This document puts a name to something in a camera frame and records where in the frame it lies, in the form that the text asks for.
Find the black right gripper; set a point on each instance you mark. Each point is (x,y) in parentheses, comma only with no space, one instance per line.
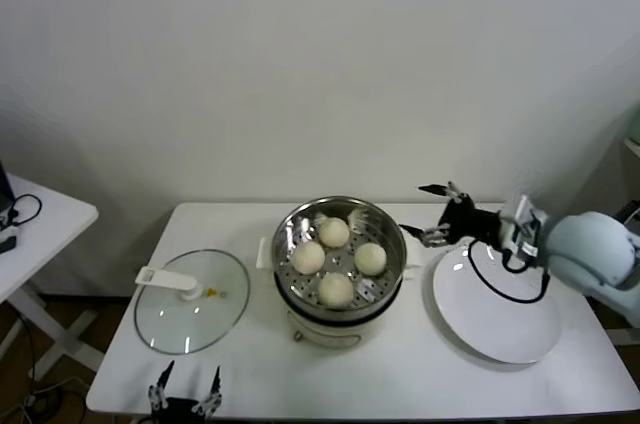
(470,224)

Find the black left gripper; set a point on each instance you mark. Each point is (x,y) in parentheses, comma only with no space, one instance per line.
(177,411)

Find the white steamed baozi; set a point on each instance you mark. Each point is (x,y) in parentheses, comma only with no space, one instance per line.
(370,259)
(308,258)
(335,290)
(334,232)

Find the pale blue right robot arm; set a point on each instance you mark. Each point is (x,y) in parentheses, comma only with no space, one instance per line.
(590,254)

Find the stainless steel steamer basket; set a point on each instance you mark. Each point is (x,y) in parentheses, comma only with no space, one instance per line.
(385,239)

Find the white round plate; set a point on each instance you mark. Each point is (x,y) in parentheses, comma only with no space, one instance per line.
(480,324)

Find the white electric cooker base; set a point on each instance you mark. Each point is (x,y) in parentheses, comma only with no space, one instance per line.
(325,334)

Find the black power adapter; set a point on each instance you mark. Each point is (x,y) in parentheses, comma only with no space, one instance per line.
(627,213)

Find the white side table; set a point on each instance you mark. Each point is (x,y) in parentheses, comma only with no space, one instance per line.
(55,224)

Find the small black device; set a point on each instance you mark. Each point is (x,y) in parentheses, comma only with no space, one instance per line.
(6,243)

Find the small white adapter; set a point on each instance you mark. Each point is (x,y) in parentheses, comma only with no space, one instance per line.
(7,231)

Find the dark laptop screen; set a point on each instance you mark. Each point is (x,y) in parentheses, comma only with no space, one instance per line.
(4,189)

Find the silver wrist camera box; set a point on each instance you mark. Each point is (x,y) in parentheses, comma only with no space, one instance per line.
(520,214)

